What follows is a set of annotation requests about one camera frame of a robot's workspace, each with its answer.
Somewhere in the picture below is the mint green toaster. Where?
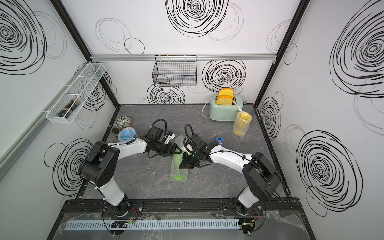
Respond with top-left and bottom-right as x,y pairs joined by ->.
209,96 -> 244,122

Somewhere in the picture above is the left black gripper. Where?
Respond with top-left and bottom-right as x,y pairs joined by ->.
154,141 -> 182,157

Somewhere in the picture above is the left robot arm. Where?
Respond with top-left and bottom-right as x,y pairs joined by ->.
80,127 -> 182,207

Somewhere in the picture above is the white toaster cable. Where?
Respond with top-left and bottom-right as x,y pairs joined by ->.
201,96 -> 217,119

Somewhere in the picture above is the blue plastic wine glass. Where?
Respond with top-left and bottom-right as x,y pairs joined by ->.
118,127 -> 137,142

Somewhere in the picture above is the toast slice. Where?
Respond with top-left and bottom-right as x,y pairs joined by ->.
216,96 -> 233,106
218,88 -> 235,99

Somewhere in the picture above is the front toast slice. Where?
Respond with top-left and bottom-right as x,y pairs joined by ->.
216,96 -> 233,106

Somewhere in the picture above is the green plastic wine glass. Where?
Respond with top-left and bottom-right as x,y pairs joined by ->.
170,154 -> 188,182

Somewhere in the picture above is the black wire basket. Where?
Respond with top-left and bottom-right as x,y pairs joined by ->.
152,55 -> 198,87

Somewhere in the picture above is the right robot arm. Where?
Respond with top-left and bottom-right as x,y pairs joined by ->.
179,134 -> 282,210

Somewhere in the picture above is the white wire shelf basket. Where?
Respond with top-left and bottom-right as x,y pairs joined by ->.
46,63 -> 106,124

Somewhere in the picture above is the white slotted cable duct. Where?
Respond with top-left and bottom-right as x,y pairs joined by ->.
64,219 -> 241,231

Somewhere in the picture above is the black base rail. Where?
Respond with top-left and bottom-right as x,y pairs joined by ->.
59,198 -> 303,217

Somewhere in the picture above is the blue tape dispenser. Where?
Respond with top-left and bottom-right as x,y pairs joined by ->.
215,137 -> 224,147

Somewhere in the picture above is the back toast slice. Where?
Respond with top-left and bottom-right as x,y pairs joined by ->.
218,88 -> 235,99

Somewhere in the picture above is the dark spice bottle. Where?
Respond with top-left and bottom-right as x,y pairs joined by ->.
111,128 -> 120,138

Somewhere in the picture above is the patterned small bowl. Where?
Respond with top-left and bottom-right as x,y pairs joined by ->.
114,116 -> 132,131

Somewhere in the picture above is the dark bottle in shelf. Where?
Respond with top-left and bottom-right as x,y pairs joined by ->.
57,100 -> 80,119

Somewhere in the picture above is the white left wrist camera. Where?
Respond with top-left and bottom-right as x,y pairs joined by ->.
164,131 -> 176,144

